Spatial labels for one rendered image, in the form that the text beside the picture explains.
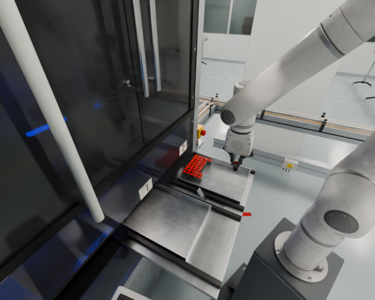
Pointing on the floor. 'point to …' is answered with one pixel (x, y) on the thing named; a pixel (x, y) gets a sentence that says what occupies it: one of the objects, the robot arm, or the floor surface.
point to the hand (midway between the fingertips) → (236, 160)
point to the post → (197, 73)
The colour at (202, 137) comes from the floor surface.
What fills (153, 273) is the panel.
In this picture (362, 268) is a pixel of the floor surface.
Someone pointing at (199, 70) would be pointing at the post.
